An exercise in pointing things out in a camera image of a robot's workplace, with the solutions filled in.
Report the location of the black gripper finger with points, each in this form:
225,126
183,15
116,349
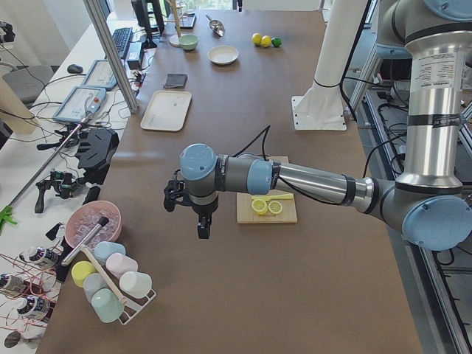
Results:
208,226
201,227

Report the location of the cream round plate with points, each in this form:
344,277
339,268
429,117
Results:
223,55

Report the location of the cream rabbit tray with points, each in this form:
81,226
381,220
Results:
166,111

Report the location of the bamboo cutting board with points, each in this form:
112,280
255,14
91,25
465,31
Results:
245,214

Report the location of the lemon slice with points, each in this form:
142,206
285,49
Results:
275,207

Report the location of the yellow plastic knife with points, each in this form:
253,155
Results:
284,196

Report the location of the white cup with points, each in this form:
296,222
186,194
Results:
136,284

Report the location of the pink cup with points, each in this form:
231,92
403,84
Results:
118,264

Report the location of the metal muddler black tip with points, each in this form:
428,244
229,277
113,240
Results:
103,221

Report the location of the blue cup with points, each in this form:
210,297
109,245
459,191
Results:
104,249

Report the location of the white cup rack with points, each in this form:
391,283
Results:
133,307

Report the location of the pink ice bowl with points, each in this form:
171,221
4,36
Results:
87,216

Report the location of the grey cup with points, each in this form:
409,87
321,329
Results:
92,284

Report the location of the mint green cup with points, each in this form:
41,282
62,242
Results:
106,305

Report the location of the grey folded cloth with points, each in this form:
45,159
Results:
175,81

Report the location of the yellow cup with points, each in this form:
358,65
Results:
80,271

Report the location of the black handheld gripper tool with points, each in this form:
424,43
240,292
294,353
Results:
64,185

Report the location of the long metal rod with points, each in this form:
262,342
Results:
79,125

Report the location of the near teach pendant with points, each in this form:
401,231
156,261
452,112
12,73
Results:
80,101

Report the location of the teach pendant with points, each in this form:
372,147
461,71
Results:
80,101
100,75

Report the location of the green bowl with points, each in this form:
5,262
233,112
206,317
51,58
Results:
188,42

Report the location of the far teach pendant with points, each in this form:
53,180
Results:
100,75

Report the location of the wooden stand with base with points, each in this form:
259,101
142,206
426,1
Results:
174,40

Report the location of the yellow lemon far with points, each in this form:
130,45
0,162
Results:
256,38

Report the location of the yellow lemon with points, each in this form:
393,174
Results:
256,38
266,41

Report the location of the yellow lemon near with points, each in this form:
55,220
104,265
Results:
266,41

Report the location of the green lime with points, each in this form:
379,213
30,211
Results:
276,42

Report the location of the metal scoop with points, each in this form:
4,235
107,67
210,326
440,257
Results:
216,26

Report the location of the black keyboard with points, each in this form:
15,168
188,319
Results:
122,38

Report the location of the black computer mouse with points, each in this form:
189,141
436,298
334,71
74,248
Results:
74,69

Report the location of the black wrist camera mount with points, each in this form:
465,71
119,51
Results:
175,193

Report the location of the black plastic bracket stand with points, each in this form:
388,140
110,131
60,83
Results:
95,150

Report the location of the white column mount base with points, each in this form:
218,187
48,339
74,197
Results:
321,107

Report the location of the aluminium frame post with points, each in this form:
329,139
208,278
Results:
98,20

